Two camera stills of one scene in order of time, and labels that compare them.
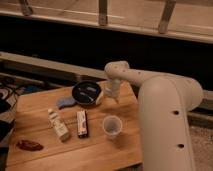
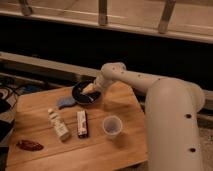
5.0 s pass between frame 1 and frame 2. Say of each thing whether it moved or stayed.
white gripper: moved
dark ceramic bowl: stayed
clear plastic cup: stayed
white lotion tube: stayed
